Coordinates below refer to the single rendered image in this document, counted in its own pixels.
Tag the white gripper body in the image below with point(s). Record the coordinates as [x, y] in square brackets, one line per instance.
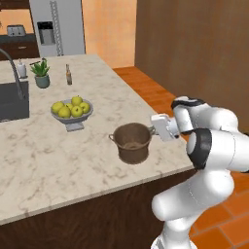
[162, 126]

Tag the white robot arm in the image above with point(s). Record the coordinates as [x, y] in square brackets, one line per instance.
[210, 188]

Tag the brown round pot basket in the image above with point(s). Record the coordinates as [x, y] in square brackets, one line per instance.
[133, 146]

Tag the dark wood island cabinet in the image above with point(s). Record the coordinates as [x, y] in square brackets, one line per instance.
[97, 217]

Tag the yellow-green apple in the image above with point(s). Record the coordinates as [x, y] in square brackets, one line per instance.
[69, 106]
[57, 107]
[85, 107]
[77, 111]
[64, 112]
[77, 100]

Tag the grey footed fruit bowl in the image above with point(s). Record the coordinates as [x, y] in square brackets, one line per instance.
[74, 122]

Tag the brown glass bottle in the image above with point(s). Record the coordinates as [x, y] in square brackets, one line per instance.
[68, 77]

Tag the green plant in grey pot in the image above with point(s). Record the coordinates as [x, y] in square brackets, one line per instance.
[42, 79]

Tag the grey fridge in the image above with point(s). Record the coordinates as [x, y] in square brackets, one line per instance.
[66, 26]

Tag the dark grey sink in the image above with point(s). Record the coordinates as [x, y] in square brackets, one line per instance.
[13, 102]

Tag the white soap dispenser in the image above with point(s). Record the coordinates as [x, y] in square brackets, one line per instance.
[21, 69]

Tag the dark grey curved tap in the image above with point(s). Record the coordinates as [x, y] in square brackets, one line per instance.
[16, 76]

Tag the dark wood cupboard run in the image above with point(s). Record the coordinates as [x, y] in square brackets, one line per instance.
[19, 48]

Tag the silver toaster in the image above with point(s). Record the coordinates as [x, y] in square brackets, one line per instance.
[16, 30]

